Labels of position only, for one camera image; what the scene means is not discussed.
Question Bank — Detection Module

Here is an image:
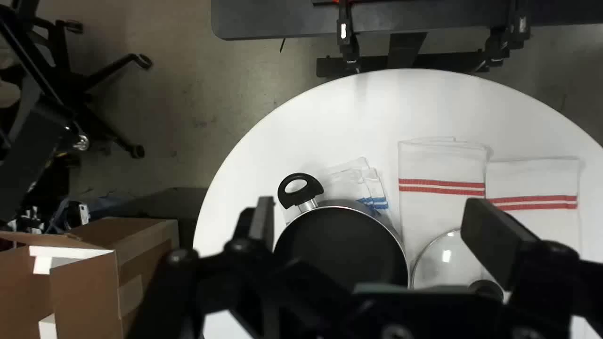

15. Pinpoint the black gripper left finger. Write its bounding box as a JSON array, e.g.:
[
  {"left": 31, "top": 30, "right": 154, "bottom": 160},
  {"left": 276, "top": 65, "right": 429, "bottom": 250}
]
[{"left": 133, "top": 193, "right": 354, "bottom": 339}]

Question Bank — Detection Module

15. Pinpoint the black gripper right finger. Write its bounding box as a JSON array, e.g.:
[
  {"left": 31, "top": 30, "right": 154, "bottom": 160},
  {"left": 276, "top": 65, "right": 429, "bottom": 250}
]
[{"left": 459, "top": 195, "right": 603, "bottom": 339}]

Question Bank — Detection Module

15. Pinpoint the glass lid with black knob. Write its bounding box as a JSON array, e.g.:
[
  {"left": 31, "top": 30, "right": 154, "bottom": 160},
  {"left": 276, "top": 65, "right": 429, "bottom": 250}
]
[{"left": 410, "top": 227, "right": 504, "bottom": 293}]

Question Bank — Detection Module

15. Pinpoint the red striped white towel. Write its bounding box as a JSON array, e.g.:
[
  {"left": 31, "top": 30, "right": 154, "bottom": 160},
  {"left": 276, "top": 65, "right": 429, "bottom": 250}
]
[
  {"left": 484, "top": 156, "right": 585, "bottom": 252},
  {"left": 395, "top": 137, "right": 491, "bottom": 252}
]

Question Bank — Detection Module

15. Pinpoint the blue striped white towel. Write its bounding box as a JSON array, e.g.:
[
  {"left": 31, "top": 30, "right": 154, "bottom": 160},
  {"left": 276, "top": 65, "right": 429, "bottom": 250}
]
[{"left": 325, "top": 156, "right": 391, "bottom": 218}]

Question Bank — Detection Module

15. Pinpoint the brown cardboard box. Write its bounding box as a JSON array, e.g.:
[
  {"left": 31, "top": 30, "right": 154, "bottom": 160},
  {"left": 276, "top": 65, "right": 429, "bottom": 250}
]
[{"left": 0, "top": 214, "right": 180, "bottom": 339}]

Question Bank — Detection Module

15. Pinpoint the white packing insert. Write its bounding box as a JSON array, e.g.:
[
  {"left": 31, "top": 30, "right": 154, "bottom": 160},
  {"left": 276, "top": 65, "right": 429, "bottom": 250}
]
[{"left": 26, "top": 242, "right": 114, "bottom": 276}]

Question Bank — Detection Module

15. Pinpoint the dark grey desk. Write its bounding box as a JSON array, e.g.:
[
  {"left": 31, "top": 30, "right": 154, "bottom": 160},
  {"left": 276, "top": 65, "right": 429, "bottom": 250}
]
[{"left": 208, "top": 0, "right": 603, "bottom": 43}]

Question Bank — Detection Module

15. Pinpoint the black office chair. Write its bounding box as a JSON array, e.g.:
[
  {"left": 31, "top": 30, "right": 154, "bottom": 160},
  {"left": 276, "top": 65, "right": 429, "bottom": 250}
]
[{"left": 0, "top": 0, "right": 154, "bottom": 222}]

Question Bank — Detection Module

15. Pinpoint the black pot with loop handle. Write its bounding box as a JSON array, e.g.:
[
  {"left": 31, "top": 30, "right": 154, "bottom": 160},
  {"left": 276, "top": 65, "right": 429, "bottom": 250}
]
[{"left": 272, "top": 171, "right": 410, "bottom": 291}]

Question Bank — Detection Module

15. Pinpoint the black metal desk frame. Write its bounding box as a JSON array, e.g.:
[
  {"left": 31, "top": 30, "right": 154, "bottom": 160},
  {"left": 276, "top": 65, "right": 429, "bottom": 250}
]
[{"left": 312, "top": 0, "right": 533, "bottom": 80}]

